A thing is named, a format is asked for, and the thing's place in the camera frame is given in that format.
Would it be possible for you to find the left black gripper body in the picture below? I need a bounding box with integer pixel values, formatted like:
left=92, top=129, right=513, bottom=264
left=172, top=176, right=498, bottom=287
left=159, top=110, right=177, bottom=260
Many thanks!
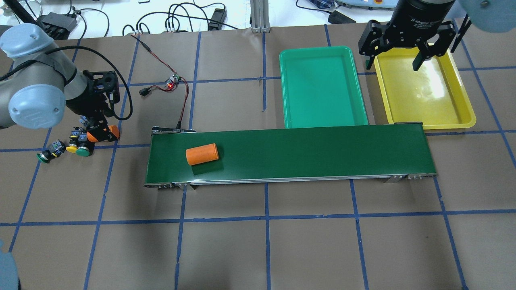
left=79, top=71, right=120, bottom=118

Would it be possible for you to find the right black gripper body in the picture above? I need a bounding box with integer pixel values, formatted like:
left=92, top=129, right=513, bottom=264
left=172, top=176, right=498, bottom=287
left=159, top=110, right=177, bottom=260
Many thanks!
left=359, top=0, right=456, bottom=57

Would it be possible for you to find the green push button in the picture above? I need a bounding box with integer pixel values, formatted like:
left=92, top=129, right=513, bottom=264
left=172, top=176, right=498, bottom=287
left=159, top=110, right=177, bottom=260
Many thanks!
left=75, top=134, right=94, bottom=157
left=36, top=139, right=67, bottom=164

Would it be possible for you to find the orange cylinder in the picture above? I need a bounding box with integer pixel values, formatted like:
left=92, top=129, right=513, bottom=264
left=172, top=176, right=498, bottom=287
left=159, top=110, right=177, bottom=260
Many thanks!
left=87, top=125, right=120, bottom=143
left=185, top=143, right=219, bottom=166

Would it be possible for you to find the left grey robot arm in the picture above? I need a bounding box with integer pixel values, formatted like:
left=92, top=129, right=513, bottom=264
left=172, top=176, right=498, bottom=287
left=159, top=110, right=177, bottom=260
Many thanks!
left=0, top=23, right=120, bottom=130

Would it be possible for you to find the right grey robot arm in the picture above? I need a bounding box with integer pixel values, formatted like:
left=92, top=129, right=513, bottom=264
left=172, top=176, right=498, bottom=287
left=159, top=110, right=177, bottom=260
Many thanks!
left=359, top=0, right=515, bottom=71

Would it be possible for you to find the yellow plastic tray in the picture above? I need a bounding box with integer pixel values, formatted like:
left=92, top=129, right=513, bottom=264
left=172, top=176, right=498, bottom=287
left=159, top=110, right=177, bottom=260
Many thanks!
left=374, top=48, right=476, bottom=130

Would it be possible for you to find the green plastic tray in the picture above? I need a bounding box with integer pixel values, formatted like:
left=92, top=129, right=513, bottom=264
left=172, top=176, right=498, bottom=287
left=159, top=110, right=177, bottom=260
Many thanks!
left=279, top=46, right=369, bottom=128

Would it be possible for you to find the green conveyor belt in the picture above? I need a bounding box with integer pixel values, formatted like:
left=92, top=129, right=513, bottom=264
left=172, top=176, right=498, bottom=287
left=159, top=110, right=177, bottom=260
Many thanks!
left=144, top=123, right=437, bottom=188

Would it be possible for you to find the black power adapter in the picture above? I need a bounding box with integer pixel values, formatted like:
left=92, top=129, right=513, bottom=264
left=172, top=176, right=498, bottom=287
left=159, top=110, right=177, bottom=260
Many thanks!
left=208, top=8, right=227, bottom=31

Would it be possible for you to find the red black power cable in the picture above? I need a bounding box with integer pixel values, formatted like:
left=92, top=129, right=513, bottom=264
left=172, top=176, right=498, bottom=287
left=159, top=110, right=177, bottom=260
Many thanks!
left=131, top=34, right=190, bottom=131

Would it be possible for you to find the aluminium frame post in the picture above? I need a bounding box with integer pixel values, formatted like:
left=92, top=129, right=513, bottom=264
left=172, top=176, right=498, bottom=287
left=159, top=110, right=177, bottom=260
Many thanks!
left=250, top=0, right=270, bottom=33

